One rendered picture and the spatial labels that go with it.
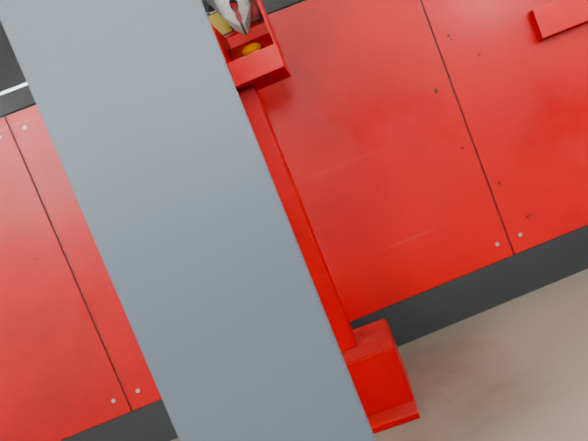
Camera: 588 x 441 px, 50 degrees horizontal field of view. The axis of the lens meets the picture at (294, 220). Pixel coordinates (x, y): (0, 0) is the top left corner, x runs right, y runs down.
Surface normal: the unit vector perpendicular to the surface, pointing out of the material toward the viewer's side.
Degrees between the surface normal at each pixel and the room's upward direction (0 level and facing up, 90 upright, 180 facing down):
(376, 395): 90
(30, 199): 90
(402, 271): 90
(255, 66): 90
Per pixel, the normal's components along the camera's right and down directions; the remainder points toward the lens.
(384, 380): -0.07, 0.11
